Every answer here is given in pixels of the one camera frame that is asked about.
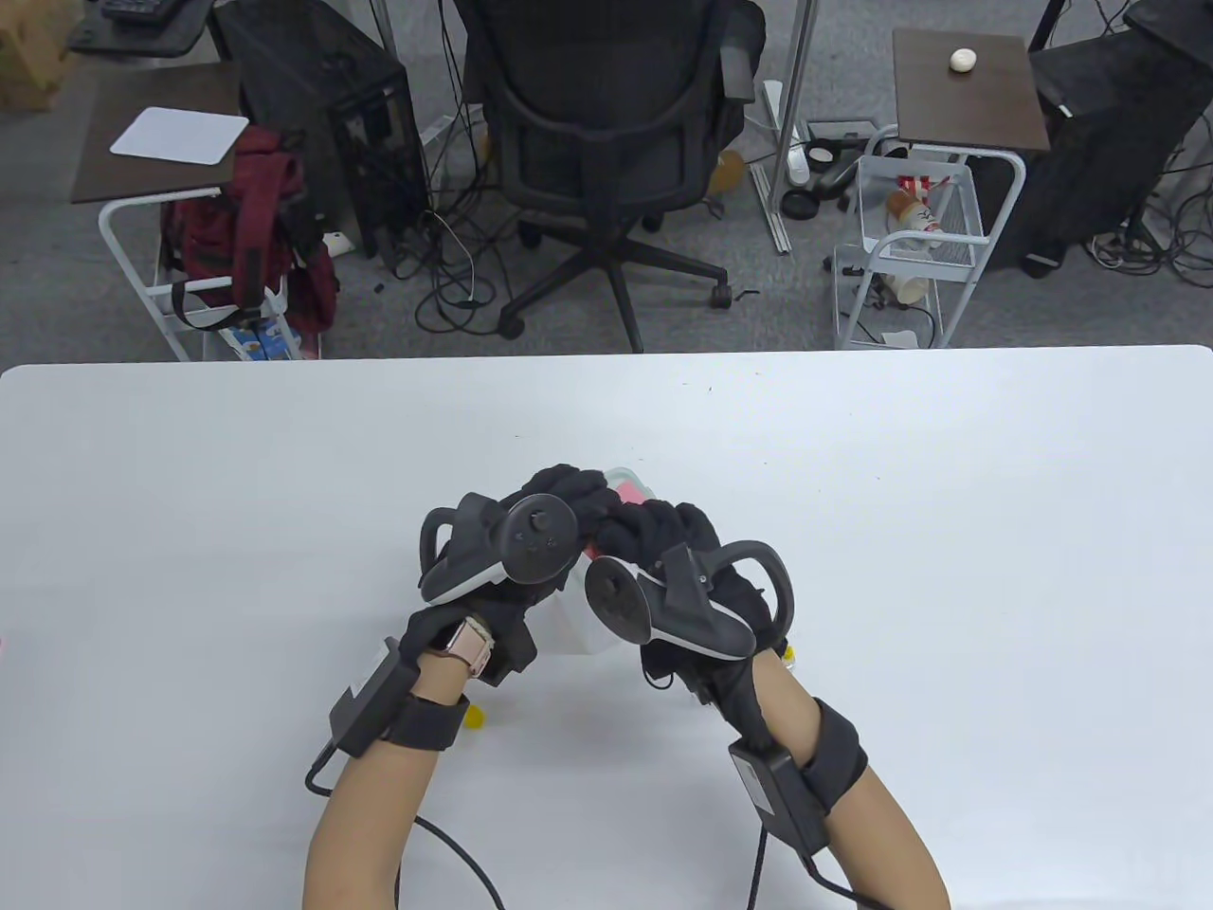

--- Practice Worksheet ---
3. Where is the person's right hand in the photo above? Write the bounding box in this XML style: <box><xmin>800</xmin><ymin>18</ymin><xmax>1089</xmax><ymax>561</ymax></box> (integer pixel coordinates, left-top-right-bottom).
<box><xmin>592</xmin><ymin>500</ymin><xmax>778</xmax><ymax>710</ymax></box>

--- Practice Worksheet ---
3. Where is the person's left hand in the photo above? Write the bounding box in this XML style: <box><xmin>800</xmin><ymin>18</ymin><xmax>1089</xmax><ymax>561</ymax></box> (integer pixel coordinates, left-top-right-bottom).
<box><xmin>403</xmin><ymin>464</ymin><xmax>617</xmax><ymax>685</ymax></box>

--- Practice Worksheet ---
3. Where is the pink card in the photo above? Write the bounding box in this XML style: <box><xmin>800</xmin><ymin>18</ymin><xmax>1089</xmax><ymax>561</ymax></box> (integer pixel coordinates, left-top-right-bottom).
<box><xmin>580</xmin><ymin>482</ymin><xmax>642</xmax><ymax>557</ymax></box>

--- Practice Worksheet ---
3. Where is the clear plastic container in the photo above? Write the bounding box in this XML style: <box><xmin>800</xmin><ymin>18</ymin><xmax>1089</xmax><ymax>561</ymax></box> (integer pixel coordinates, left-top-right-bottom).
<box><xmin>540</xmin><ymin>464</ymin><xmax>660</xmax><ymax>657</ymax></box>

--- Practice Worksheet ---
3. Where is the person's right forearm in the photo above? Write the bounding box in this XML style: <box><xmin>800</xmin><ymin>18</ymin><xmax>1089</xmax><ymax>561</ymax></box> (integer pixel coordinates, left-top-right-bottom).
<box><xmin>720</xmin><ymin>654</ymin><xmax>951</xmax><ymax>910</ymax></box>

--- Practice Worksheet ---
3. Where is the person's left forearm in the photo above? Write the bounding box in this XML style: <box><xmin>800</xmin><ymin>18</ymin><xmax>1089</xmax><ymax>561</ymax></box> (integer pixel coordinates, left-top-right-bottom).
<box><xmin>303</xmin><ymin>659</ymin><xmax>470</xmax><ymax>910</ymax></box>

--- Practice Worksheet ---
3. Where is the pink wristwatch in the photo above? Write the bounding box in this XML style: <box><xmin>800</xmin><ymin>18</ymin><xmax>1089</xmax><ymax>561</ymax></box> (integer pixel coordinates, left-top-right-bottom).
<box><xmin>436</xmin><ymin>616</ymin><xmax>498</xmax><ymax>678</ymax></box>

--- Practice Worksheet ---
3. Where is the black and white controller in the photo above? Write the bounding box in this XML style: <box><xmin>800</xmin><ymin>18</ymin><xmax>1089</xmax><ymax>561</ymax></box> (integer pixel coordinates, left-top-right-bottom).
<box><xmin>419</xmin><ymin>493</ymin><xmax>579</xmax><ymax>605</ymax></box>
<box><xmin>584</xmin><ymin>540</ymin><xmax>795</xmax><ymax>662</ymax></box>

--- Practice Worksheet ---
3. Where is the black elastic armband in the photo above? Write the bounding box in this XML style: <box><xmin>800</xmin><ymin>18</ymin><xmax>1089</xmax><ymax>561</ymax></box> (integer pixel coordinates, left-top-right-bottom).
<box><xmin>801</xmin><ymin>700</ymin><xmax>868</xmax><ymax>816</ymax></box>
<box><xmin>384</xmin><ymin>697</ymin><xmax>470</xmax><ymax>752</ymax></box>

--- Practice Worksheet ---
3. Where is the black wrist battery box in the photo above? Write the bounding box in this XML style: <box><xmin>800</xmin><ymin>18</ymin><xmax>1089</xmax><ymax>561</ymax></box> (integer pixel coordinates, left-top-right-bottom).
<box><xmin>329</xmin><ymin>637</ymin><xmax>421</xmax><ymax>757</ymax></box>
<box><xmin>728</xmin><ymin>739</ymin><xmax>830</xmax><ymax>859</ymax></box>

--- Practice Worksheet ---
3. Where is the blue snack box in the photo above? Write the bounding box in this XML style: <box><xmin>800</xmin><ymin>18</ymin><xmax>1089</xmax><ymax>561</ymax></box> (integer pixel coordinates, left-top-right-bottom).
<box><xmin>223</xmin><ymin>318</ymin><xmax>302</xmax><ymax>361</ymax></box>

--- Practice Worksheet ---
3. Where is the orange and white paper cup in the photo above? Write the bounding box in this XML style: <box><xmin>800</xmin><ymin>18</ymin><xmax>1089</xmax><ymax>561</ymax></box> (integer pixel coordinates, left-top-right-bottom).
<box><xmin>886</xmin><ymin>188</ymin><xmax>944</xmax><ymax>238</ymax></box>

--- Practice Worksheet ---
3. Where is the black office chair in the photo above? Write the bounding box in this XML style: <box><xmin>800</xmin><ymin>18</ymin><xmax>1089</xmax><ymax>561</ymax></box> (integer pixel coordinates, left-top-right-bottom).
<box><xmin>455</xmin><ymin>0</ymin><xmax>767</xmax><ymax>354</ymax></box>

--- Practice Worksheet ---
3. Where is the dark red backpack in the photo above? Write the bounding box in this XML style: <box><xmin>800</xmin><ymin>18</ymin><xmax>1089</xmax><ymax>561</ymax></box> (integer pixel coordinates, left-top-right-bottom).
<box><xmin>159</xmin><ymin>128</ymin><xmax>340</xmax><ymax>335</ymax></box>

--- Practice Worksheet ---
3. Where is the brown top side table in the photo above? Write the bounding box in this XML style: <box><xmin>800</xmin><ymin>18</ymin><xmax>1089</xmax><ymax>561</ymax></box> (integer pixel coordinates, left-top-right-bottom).
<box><xmin>893</xmin><ymin>28</ymin><xmax>1053</xmax><ymax>348</ymax></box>
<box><xmin>71</xmin><ymin>64</ymin><xmax>304</xmax><ymax>363</ymax></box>

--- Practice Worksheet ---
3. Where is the black computer tower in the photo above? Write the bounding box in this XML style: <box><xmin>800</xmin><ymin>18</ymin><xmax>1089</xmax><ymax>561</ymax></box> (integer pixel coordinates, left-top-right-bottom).
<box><xmin>208</xmin><ymin>0</ymin><xmax>435</xmax><ymax>257</ymax></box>

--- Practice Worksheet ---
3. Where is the white rectangular pad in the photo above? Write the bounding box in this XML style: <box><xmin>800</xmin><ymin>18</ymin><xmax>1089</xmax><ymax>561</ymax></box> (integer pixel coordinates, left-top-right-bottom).
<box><xmin>110</xmin><ymin>107</ymin><xmax>250</xmax><ymax>167</ymax></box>

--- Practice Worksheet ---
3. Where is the large black case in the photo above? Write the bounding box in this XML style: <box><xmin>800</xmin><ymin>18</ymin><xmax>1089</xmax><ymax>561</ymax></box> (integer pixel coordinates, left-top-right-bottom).
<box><xmin>967</xmin><ymin>0</ymin><xmax>1213</xmax><ymax>278</ymax></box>

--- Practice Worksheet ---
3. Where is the brown cardboard box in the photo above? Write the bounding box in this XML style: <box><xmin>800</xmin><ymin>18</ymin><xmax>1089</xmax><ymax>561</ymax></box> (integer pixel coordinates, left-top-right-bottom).
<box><xmin>0</xmin><ymin>19</ymin><xmax>77</xmax><ymax>113</ymax></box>

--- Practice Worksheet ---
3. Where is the black glove cable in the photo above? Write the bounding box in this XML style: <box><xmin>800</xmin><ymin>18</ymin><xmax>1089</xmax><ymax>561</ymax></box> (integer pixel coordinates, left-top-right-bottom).
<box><xmin>749</xmin><ymin>825</ymin><xmax>873</xmax><ymax>910</ymax></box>
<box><xmin>305</xmin><ymin>739</ymin><xmax>503</xmax><ymax>910</ymax></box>

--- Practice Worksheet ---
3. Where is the tangle of black cables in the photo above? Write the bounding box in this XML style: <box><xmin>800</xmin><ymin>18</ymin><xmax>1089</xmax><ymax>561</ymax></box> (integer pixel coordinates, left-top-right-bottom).
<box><xmin>393</xmin><ymin>95</ymin><xmax>503</xmax><ymax>337</ymax></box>
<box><xmin>1085</xmin><ymin>142</ymin><xmax>1213</xmax><ymax>285</ymax></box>

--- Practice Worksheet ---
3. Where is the white wire basket cart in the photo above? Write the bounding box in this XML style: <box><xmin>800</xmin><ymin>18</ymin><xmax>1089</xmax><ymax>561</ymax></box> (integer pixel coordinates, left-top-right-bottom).
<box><xmin>834</xmin><ymin>152</ymin><xmax>987</xmax><ymax>350</ymax></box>

